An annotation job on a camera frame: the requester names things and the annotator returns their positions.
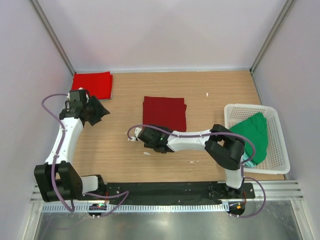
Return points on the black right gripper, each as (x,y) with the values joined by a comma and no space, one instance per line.
(144,136)

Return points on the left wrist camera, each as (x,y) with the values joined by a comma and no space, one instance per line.
(78,95)

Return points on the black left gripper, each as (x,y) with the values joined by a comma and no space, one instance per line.
(94,112)

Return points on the green t shirt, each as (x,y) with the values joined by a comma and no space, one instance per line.
(255,129)

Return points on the white slotted cable duct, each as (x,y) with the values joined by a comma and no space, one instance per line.
(91,207)

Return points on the folded bright red t shirt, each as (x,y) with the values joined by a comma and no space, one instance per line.
(98,84)

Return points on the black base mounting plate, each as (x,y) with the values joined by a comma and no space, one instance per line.
(176,193)

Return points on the aluminium frame rail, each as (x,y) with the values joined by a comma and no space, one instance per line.
(270,190)

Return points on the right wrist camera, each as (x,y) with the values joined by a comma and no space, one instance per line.
(136,133)

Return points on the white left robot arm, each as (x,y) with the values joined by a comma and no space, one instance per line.
(56,179)

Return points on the dark red t shirt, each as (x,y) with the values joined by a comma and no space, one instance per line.
(166,112)

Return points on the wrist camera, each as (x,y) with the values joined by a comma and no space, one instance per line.
(136,133)
(78,95)

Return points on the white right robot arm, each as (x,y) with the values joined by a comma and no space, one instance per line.
(224,146)

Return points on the light teal t shirt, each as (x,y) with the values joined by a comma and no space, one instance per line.
(248,164)

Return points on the white plastic basket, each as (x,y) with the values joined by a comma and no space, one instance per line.
(277,160)

